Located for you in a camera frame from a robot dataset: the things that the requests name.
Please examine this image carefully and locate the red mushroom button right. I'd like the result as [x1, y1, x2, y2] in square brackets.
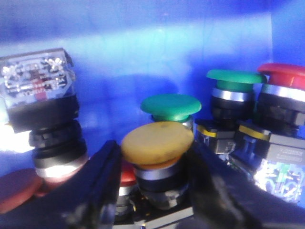
[228, 63, 305, 203]

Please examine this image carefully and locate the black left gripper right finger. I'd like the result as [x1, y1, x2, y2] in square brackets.
[186, 142, 305, 229]

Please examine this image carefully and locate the overturned red push button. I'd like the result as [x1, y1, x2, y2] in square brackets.
[0, 48, 89, 214]

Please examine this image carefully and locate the red button behind finger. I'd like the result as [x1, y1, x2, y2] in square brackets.
[115, 160, 137, 222]

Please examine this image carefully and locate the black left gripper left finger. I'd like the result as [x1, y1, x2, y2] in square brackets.
[0, 140, 121, 229]

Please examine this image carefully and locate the green mushroom button centre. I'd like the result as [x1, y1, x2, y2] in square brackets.
[140, 94, 202, 130]

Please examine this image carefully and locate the yellow mushroom push button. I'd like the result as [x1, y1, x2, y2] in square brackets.
[121, 121, 194, 225]

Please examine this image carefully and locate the green mushroom button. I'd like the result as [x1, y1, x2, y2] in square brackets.
[195, 69, 267, 160]
[140, 94, 202, 130]

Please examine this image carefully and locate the left blue plastic crate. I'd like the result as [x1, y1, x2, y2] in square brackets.
[0, 0, 305, 172]

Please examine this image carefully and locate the green mushroom button right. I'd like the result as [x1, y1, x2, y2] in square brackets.
[195, 69, 267, 160]

